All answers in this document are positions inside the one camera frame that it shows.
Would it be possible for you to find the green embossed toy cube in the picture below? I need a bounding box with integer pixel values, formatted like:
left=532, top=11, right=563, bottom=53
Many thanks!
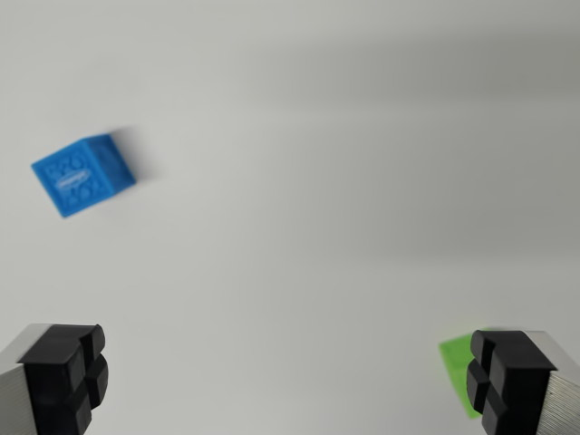
left=438, top=328, right=493, bottom=419

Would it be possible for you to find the gripper right finger with silver black pad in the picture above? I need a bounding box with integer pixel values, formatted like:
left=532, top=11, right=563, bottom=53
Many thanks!
left=466, top=328, right=580, bottom=435

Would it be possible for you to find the gripper left finger with silver black pad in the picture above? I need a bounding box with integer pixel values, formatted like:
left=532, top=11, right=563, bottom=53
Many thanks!
left=0, top=323, right=110, bottom=435

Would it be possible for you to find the blue embossed toy cube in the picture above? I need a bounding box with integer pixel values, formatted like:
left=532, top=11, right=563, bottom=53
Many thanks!
left=30, top=133, right=138, bottom=219

